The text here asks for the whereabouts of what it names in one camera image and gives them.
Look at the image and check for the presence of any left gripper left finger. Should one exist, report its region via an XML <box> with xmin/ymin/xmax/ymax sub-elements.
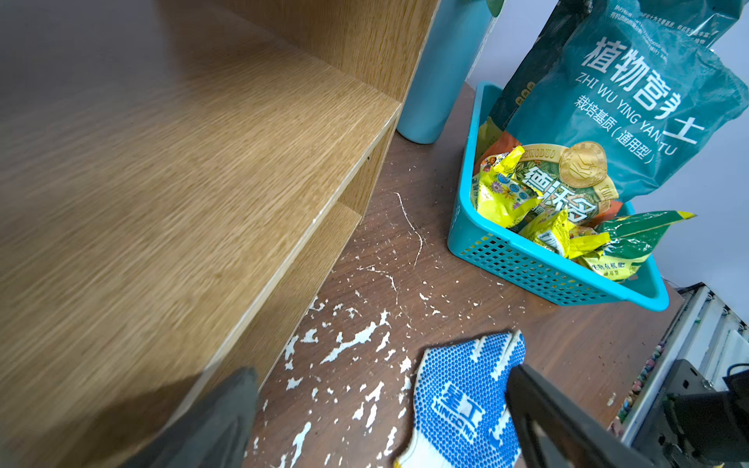
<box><xmin>122</xmin><ymin>368</ymin><xmax>259</xmax><ymax>467</ymax></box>

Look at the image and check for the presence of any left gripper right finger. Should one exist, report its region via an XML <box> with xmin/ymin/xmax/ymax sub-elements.
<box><xmin>505</xmin><ymin>365</ymin><xmax>653</xmax><ymax>468</ymax></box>

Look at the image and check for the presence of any teal plastic basket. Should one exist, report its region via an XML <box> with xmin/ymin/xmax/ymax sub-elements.
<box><xmin>448</xmin><ymin>81</ymin><xmax>670</xmax><ymax>312</ymax></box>

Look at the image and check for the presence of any yellow green bag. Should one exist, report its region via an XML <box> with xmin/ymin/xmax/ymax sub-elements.
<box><xmin>577</xmin><ymin>211</ymin><xmax>696</xmax><ymax>282</ymax></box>

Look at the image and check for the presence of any yellow fertilizer bag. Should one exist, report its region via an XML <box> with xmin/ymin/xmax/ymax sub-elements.
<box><xmin>520</xmin><ymin>210</ymin><xmax>611</xmax><ymax>259</ymax></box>
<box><xmin>474</xmin><ymin>146</ymin><xmax>540</xmax><ymax>228</ymax></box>

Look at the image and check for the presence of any large green soil bag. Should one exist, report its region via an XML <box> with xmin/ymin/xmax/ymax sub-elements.
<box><xmin>476</xmin><ymin>1</ymin><xmax>748</xmax><ymax>224</ymax></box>

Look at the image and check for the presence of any wooden two-tier shelf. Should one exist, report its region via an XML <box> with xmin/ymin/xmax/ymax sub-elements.
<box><xmin>1</xmin><ymin>1</ymin><xmax>438</xmax><ymax>467</ymax></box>

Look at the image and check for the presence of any blue dotted work glove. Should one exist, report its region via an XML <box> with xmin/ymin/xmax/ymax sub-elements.
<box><xmin>393</xmin><ymin>331</ymin><xmax>527</xmax><ymax>467</ymax></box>

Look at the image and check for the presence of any teal vase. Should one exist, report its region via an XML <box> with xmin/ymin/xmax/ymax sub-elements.
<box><xmin>397</xmin><ymin>0</ymin><xmax>504</xmax><ymax>144</ymax></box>

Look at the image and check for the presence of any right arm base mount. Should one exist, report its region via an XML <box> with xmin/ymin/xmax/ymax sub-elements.
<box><xmin>631</xmin><ymin>360</ymin><xmax>748</xmax><ymax>467</ymax></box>

